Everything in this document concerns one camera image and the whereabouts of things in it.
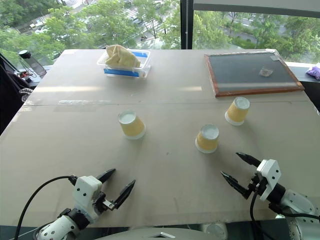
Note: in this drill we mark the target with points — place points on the crumpled beige cloth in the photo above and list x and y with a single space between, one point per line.
121 57

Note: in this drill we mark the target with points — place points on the silver robot torso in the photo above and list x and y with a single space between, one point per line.
150 234

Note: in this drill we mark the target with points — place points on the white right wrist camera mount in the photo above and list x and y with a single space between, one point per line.
268 175

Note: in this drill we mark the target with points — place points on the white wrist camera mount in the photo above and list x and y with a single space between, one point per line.
85 192
268 175

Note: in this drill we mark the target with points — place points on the wooden framed chalkboard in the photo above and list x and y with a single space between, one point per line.
250 72

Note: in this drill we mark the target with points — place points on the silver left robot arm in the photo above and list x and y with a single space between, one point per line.
62 226

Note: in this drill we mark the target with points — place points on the clear plastic container blue tape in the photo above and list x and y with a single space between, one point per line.
145 60

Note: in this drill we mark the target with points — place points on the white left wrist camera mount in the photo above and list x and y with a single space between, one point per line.
85 192

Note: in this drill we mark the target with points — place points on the black window frame post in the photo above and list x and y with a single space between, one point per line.
186 25

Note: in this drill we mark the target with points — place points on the purple crumpled bag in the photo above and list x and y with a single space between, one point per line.
314 72

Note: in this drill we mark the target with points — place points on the yellow paper cup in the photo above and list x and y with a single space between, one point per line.
132 126
236 112
207 140

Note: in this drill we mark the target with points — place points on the small clear plastic packet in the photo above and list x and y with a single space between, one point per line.
265 72

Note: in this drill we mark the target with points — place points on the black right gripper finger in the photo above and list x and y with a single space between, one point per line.
235 183
248 159

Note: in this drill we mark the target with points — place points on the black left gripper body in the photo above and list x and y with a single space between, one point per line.
105 203

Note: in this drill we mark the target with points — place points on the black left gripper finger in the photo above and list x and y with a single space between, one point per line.
107 174
125 192

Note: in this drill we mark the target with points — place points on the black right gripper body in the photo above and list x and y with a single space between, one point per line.
256 185

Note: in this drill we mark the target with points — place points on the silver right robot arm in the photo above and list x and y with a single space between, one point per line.
297 202

